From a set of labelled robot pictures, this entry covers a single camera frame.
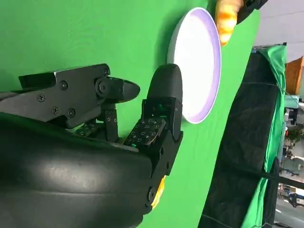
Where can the green table cloth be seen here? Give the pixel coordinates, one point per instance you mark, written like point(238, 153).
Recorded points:
point(71, 35)

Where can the orange white toy bread roll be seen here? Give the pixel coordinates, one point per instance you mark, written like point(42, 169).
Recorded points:
point(159, 190)
point(225, 21)

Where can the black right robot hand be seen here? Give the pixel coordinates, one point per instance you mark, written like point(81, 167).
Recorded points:
point(71, 178)

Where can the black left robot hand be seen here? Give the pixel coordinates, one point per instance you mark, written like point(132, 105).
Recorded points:
point(249, 9)

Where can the black stand bar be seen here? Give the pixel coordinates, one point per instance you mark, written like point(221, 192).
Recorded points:
point(287, 179)

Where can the lilac plate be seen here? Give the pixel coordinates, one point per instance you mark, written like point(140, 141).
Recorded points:
point(199, 59)

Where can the orange board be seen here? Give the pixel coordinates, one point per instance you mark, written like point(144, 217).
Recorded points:
point(294, 76)

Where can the green cloth behind backdrop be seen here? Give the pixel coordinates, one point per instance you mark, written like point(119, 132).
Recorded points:
point(278, 107)

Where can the black backdrop cloth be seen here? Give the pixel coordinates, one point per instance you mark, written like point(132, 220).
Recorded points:
point(249, 107)

